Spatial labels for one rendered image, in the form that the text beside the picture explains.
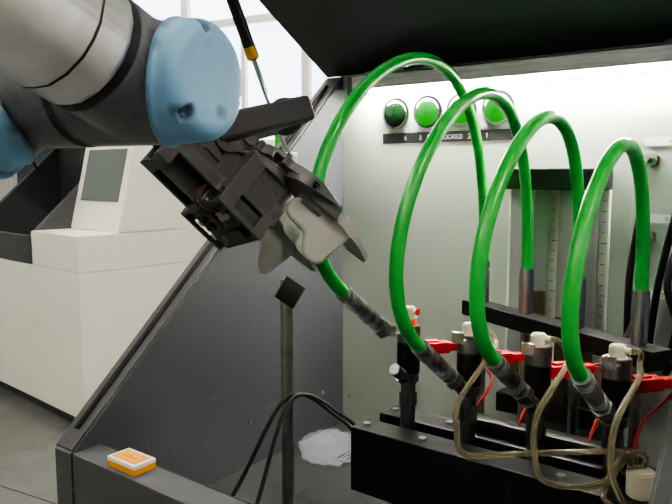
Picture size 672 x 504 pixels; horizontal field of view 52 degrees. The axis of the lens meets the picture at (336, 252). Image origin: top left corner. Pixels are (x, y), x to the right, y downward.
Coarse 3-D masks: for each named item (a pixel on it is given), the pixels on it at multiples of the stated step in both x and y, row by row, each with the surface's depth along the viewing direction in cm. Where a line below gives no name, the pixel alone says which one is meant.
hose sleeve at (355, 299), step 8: (336, 296) 72; (352, 296) 72; (344, 304) 72; (352, 304) 72; (360, 304) 73; (360, 312) 74; (368, 312) 74; (376, 312) 76; (368, 320) 75; (376, 320) 76; (384, 320) 77; (376, 328) 76
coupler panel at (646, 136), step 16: (640, 128) 90; (656, 128) 89; (640, 144) 91; (656, 144) 89; (656, 160) 88; (656, 176) 90; (656, 192) 90; (656, 208) 90; (656, 224) 90; (656, 240) 90; (656, 256) 91; (656, 272) 91; (656, 320) 91; (656, 336) 91
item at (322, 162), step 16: (384, 64) 74; (400, 64) 76; (432, 64) 82; (448, 64) 85; (368, 80) 72; (448, 80) 87; (352, 96) 70; (352, 112) 70; (464, 112) 91; (336, 128) 68; (480, 144) 93; (320, 160) 67; (480, 160) 94; (320, 176) 67; (480, 176) 94; (480, 192) 95; (480, 208) 96; (320, 272) 69; (336, 288) 70
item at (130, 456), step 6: (126, 450) 80; (120, 456) 78; (126, 456) 78; (132, 456) 78; (138, 456) 78; (144, 456) 78; (108, 462) 79; (114, 462) 78; (132, 462) 77; (138, 462) 77; (120, 468) 77; (126, 468) 77; (144, 468) 77; (150, 468) 78; (132, 474) 76; (138, 474) 76
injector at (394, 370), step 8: (416, 328) 81; (400, 336) 82; (400, 344) 82; (400, 352) 82; (408, 352) 81; (400, 360) 82; (408, 360) 81; (416, 360) 82; (392, 368) 81; (400, 368) 80; (408, 368) 82; (416, 368) 82; (400, 376) 81; (408, 376) 82; (416, 376) 82; (408, 384) 82; (400, 392) 83; (408, 392) 82; (416, 392) 83; (400, 400) 83; (408, 400) 83; (416, 400) 83; (400, 408) 84; (408, 408) 83; (400, 416) 84; (408, 416) 83; (400, 424) 84; (408, 424) 83
